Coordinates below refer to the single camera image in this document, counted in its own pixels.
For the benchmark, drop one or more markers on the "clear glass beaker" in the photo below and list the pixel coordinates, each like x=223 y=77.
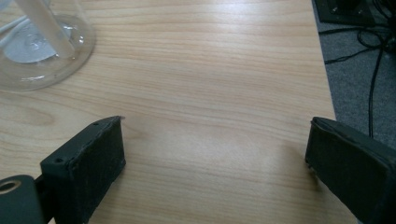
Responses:
x=40 y=62

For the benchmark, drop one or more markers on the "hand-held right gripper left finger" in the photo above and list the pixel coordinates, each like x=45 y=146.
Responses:
x=84 y=168

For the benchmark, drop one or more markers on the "black stand base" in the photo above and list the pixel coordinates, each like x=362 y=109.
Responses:
x=345 y=11

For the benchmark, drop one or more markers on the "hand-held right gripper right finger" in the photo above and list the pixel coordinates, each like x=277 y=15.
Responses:
x=351 y=168

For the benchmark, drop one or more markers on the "white plastic rod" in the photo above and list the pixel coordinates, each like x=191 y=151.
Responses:
x=46 y=25

